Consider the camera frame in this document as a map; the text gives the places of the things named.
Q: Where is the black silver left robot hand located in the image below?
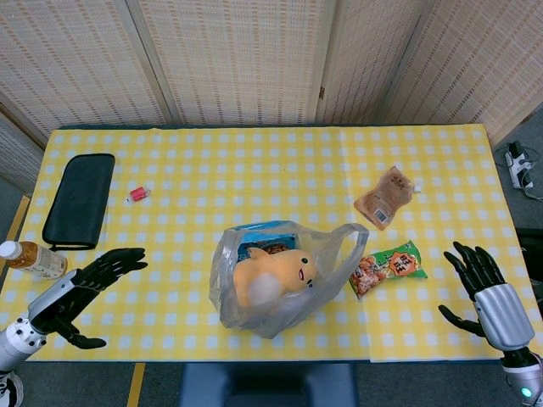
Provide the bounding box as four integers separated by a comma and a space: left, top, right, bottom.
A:
27, 248, 148, 351

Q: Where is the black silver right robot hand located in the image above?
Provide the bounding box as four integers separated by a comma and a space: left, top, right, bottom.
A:
438, 241, 536, 353

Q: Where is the translucent gray plastic bag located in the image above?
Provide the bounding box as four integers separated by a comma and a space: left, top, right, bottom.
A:
209, 222, 370, 339

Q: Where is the blue snack package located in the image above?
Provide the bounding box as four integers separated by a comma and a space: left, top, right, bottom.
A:
235, 220, 300, 264

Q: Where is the yellow plush toy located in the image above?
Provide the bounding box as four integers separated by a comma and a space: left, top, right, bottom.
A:
233, 248, 317, 309

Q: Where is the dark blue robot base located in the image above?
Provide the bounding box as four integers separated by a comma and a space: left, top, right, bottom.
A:
180, 362, 360, 407

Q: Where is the tea bottle with white cap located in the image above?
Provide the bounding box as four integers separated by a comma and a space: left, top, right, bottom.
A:
0, 240, 69, 281

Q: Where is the black rectangular object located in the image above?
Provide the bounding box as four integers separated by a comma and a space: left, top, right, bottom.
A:
514, 227, 543, 272

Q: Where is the yellow floor tape strip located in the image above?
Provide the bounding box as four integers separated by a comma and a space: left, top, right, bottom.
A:
0, 194, 31, 272
126, 362, 146, 407

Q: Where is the black zippered pouch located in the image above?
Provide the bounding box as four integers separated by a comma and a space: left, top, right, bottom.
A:
41, 153, 116, 252

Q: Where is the green peanut snack packet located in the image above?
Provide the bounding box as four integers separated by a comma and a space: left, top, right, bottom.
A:
348, 240, 428, 299

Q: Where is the red wrapped candy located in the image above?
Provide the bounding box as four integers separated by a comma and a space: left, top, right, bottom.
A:
126, 186, 153, 204

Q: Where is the woven bamboo screen panel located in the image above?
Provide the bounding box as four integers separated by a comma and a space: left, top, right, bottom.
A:
381, 0, 543, 145
0, 0, 175, 143
126, 0, 340, 127
0, 112, 48, 196
316, 0, 438, 126

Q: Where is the white power strip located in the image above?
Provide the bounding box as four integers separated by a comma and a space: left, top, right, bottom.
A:
504, 142, 535, 190

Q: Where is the brown spouted drink pouch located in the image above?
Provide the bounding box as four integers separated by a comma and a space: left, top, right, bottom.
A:
353, 165, 423, 231

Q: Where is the yellow white checked tablecloth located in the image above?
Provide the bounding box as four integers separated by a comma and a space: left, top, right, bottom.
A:
0, 124, 543, 365

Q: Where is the white cable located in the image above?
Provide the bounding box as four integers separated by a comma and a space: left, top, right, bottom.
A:
520, 159, 543, 200

